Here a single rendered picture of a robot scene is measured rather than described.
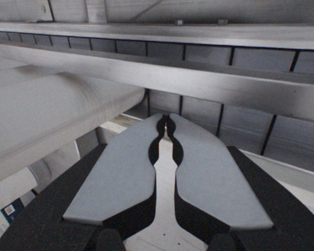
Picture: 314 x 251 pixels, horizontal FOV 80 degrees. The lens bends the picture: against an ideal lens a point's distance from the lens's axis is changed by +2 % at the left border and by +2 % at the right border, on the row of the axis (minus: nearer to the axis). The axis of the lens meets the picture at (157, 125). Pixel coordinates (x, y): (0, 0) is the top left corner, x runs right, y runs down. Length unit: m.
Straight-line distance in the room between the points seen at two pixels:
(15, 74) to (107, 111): 0.08
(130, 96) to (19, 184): 0.42
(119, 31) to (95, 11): 0.10
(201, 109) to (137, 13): 0.14
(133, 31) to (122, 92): 0.06
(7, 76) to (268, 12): 0.22
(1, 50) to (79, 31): 0.09
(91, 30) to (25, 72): 0.08
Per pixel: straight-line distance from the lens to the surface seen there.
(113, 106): 0.16
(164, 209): 0.40
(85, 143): 0.38
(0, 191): 0.55
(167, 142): 0.16
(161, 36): 0.18
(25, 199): 0.95
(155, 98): 0.19
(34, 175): 0.56
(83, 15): 0.32
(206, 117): 0.18
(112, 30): 0.21
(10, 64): 0.33
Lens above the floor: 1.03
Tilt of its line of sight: 46 degrees down
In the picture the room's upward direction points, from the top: 129 degrees counter-clockwise
